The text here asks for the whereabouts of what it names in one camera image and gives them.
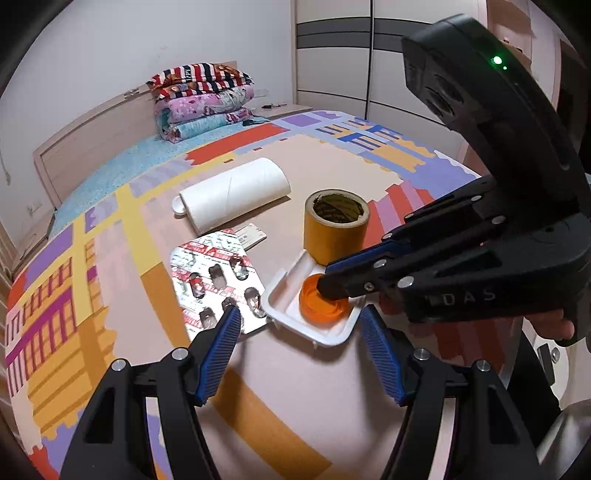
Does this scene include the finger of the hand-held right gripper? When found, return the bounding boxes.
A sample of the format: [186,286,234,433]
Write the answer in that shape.
[318,230,491,302]
[381,176,509,246]

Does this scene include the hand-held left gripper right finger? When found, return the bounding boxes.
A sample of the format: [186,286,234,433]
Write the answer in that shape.
[359,305,541,480]

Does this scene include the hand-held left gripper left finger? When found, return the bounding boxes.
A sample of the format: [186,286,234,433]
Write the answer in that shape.
[60,305,243,480]

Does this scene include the yellow tape roll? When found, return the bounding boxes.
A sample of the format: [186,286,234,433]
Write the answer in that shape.
[303,188,370,267]

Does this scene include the orange bottle cap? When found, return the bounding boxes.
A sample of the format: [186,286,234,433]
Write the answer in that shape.
[299,273,352,328]

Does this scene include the white plastic tray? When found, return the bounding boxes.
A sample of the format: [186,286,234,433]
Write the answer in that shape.
[262,249,365,348]

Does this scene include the silver blister pack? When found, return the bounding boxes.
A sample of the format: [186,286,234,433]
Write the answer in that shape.
[168,227,269,345]

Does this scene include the small white card packet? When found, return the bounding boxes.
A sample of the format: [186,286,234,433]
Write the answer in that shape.
[233,223,269,251]

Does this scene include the white paper roll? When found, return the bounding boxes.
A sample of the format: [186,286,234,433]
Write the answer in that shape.
[179,157,291,234]

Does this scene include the person's right hand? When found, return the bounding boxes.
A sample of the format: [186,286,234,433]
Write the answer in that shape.
[524,307,578,345]

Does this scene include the white and grey wardrobe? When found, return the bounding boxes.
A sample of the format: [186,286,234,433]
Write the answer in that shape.
[293,0,491,160]

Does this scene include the beige nightstand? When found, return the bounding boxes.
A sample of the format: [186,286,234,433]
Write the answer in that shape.
[252,104,315,121]

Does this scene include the light blue bedsheet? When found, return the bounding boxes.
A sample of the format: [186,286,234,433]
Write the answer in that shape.
[46,110,315,241]

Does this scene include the pink floral folded blanket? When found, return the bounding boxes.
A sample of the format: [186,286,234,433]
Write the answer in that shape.
[154,87,256,124]

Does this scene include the beige wooden headboard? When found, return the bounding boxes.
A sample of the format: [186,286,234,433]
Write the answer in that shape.
[33,60,238,209]

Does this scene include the striped folded blanket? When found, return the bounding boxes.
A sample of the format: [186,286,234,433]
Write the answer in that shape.
[147,62,254,100]

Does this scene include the beige wall shelving unit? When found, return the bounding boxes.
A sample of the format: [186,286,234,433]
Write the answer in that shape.
[486,0,540,60]

